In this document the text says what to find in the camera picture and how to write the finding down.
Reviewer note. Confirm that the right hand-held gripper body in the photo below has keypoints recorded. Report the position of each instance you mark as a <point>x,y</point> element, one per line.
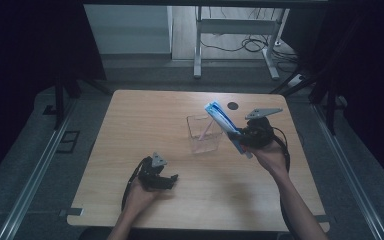
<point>259,133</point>

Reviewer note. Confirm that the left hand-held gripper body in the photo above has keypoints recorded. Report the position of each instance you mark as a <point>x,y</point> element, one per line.
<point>151,176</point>

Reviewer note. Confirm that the white and blue toothpaste tube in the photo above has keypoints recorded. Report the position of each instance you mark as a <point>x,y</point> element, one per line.
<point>226,125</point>

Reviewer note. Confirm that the clear plastic square container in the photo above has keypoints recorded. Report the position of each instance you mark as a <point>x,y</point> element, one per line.
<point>204,133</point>

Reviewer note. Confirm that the person's left hand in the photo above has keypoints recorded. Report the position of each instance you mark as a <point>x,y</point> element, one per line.
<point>140,198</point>

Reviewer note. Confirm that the person's right hand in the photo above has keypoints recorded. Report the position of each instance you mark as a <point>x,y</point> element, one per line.
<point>270,158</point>

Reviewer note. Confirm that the black round table grommet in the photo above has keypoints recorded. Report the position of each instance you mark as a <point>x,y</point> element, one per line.
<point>232,106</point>

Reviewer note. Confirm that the white power strip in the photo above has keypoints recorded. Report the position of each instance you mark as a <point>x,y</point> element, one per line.
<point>296,81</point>

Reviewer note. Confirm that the black metal stand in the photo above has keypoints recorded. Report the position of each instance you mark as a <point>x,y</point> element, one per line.
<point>330,110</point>
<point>59,103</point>

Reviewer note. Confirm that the grey tape strip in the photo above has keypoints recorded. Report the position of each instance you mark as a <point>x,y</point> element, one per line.
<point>323,218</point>
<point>71,212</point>

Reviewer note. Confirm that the dark curtain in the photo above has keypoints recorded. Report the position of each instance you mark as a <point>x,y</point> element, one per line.
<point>366,66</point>
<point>30,50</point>

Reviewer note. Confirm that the grey metal floor rail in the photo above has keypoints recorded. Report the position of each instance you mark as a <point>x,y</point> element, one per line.
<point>346,170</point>
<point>36,170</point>

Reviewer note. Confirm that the white metal desk frame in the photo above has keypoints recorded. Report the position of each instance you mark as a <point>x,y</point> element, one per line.
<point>236,28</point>

